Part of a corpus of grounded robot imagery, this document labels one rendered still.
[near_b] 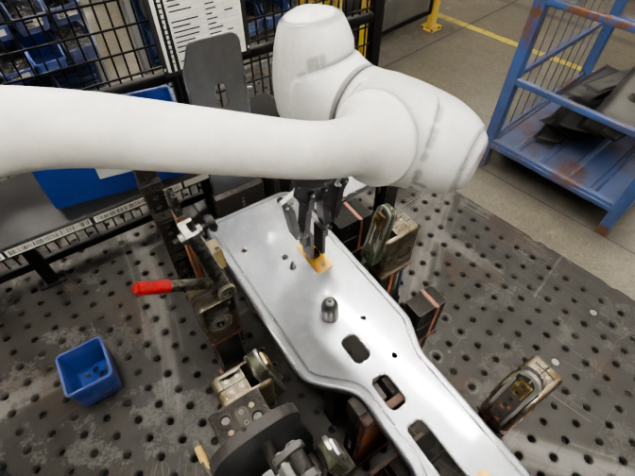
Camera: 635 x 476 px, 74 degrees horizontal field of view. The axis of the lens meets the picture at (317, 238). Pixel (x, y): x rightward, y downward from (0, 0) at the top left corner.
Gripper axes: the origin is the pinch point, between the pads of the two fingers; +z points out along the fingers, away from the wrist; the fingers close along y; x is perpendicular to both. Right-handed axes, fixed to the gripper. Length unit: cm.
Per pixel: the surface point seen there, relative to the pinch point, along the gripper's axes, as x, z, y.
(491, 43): 174, 105, 294
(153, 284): -0.5, -9.1, -28.8
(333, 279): -6.7, 4.6, -0.1
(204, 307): -2.4, -0.4, -23.4
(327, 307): -13.3, 0.4, -6.0
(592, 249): -9, 105, 162
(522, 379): -39.9, -4.5, 8.3
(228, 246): 11.7, 4.7, -13.2
